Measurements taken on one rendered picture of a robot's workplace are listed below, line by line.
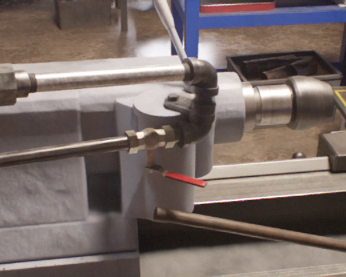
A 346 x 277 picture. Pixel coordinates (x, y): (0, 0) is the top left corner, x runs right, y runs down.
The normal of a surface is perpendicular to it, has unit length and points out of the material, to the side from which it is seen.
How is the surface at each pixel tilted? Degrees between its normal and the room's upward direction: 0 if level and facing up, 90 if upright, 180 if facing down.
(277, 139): 0
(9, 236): 62
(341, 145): 0
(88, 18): 90
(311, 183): 0
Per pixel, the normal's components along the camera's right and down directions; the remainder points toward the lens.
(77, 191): 0.13, 0.16
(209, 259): 0.25, -0.79
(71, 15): 0.29, 0.48
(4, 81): 0.44, -0.13
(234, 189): 0.00, -0.87
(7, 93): 0.43, 0.61
